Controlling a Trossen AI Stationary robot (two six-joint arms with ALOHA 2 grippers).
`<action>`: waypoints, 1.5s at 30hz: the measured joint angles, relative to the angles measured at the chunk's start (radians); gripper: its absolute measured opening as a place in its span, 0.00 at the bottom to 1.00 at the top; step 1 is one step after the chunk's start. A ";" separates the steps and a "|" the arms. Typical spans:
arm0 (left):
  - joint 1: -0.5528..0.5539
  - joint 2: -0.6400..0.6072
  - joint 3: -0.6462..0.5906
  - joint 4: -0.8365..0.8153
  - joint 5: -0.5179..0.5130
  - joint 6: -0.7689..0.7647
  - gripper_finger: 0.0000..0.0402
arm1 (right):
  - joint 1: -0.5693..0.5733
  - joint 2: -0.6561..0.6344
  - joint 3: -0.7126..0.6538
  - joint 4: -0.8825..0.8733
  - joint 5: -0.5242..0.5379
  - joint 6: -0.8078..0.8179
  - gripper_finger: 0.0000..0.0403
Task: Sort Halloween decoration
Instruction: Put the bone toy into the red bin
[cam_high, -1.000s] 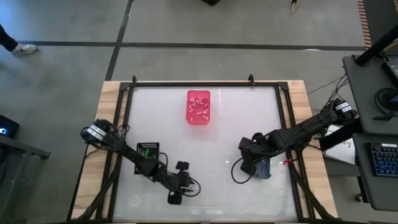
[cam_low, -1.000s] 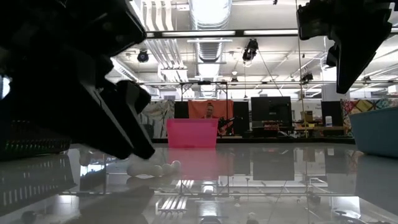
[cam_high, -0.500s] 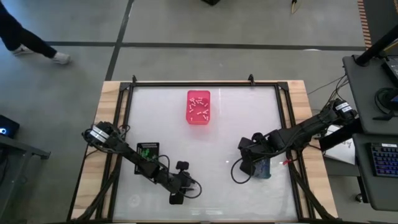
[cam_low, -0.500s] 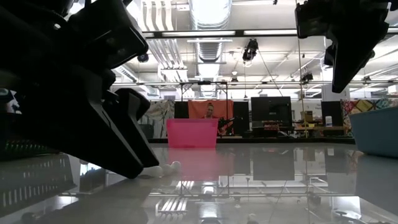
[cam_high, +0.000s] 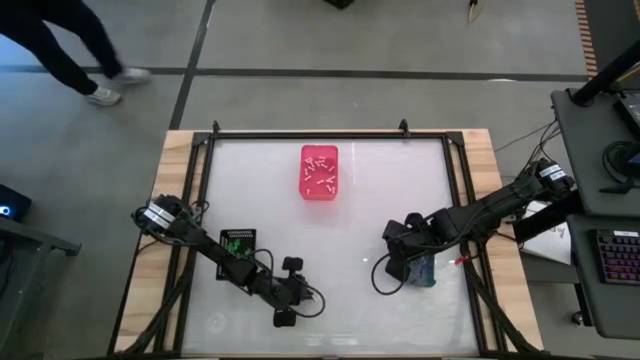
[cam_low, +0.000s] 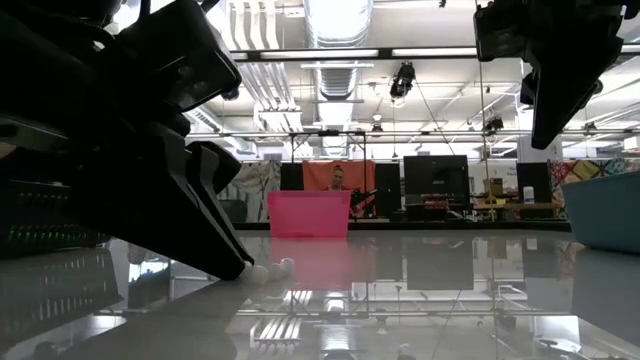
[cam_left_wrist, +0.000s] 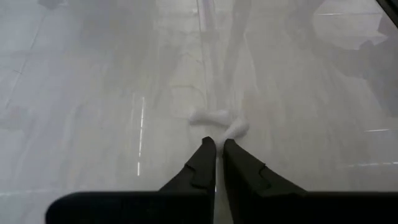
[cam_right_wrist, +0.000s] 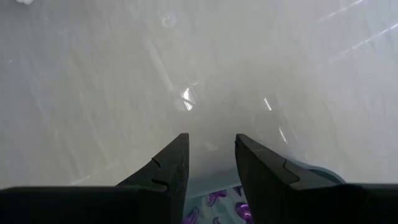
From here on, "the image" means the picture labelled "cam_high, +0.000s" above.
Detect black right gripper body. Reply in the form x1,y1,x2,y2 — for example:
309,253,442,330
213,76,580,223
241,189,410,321
382,212,441,284

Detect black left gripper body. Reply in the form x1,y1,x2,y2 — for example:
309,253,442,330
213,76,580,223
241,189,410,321
272,256,309,329

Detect blue plastic bin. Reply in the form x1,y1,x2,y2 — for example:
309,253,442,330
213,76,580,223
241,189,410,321
401,253,438,289

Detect black mesh basket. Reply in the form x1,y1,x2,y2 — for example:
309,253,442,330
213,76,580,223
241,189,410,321
215,228,258,282

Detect pink plastic bin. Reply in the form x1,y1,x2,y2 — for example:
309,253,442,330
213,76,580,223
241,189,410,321
298,144,340,202

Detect white paper sheet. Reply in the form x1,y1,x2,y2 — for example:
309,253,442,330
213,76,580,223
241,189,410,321
519,199,575,266

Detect grey desk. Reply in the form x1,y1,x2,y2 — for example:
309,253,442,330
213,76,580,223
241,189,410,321
564,213,640,342
549,87,640,220

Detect black backlit keyboard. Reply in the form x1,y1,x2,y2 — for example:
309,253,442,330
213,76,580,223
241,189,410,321
594,228,640,286

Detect black headphones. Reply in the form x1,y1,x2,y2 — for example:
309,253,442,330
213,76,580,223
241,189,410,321
598,139,640,195

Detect black slanted pole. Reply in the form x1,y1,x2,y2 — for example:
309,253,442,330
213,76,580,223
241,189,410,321
569,37,640,107

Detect black laptop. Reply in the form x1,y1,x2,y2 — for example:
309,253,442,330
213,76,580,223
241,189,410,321
613,88,640,142

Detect grey metal stand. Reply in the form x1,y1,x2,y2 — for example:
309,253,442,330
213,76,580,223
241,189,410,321
0,217,83,360

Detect black device with blue light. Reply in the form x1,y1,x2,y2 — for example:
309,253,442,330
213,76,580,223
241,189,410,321
0,183,32,224

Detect person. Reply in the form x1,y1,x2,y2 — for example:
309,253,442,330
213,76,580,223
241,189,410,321
0,0,153,108

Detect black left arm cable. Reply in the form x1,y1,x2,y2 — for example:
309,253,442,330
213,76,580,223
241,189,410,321
252,247,327,320

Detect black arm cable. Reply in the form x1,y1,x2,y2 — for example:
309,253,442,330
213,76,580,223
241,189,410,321
252,247,327,320
370,251,407,297

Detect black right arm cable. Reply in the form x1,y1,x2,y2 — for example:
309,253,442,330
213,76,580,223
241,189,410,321
370,251,407,297

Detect black metal table frame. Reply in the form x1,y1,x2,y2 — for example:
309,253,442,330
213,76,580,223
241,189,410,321
107,119,544,360

